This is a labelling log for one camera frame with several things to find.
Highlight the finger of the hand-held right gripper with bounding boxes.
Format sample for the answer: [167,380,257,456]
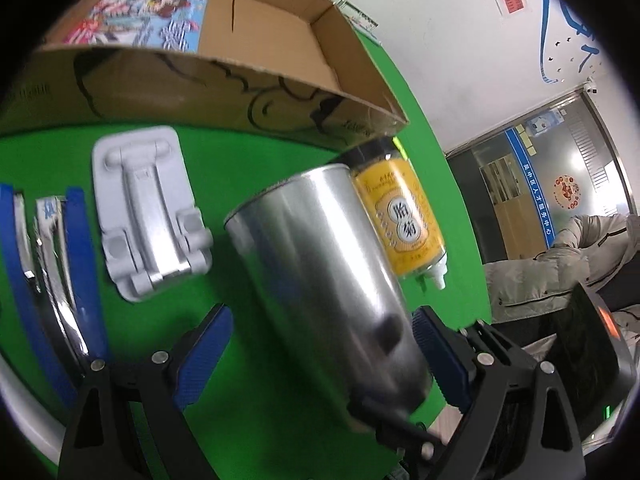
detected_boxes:
[347,399,447,462]
[462,317,532,363]

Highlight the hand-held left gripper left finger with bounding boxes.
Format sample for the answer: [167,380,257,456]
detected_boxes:
[59,303,235,480]

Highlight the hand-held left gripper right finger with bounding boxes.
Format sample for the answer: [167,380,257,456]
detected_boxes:
[411,305,587,480]

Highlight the silver metal cup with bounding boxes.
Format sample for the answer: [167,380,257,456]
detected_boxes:
[223,162,433,433]

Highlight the grey plastic phone holder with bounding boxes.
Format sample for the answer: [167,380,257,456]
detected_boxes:
[91,125,214,304]

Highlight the yellow label bottle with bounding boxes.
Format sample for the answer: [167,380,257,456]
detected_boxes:
[345,135,448,291]

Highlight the brown cardboard box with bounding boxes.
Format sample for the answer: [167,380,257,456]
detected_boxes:
[0,0,411,153]

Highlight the glass door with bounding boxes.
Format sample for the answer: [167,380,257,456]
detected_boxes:
[445,85,640,266]

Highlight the round red door sticker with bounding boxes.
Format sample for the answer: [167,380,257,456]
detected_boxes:
[552,172,581,208]

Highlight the colourful cartoon picture book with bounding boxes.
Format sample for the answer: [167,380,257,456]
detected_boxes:
[62,0,208,53]

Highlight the blue-handled chrome pliers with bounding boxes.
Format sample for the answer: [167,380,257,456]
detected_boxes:
[0,182,112,411]

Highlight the blue wall lettering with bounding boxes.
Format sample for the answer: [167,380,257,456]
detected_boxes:
[537,0,607,86]

